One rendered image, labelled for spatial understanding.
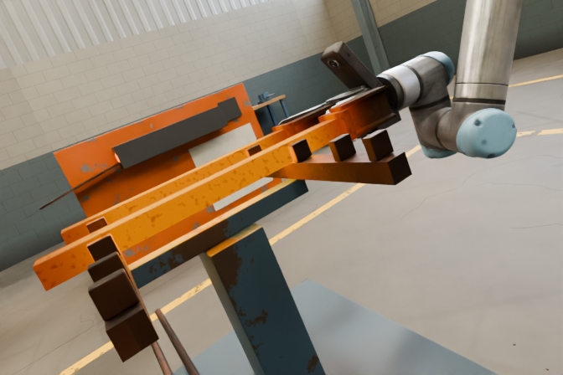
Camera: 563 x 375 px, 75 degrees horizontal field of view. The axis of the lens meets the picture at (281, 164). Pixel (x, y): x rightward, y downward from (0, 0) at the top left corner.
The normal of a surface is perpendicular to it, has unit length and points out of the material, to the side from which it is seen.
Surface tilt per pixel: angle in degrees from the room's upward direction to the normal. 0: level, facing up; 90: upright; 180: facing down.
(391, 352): 0
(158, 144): 90
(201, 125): 90
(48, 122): 90
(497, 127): 90
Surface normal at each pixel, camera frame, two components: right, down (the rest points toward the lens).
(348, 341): -0.36, -0.91
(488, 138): 0.07, 0.18
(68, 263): 0.48, -0.01
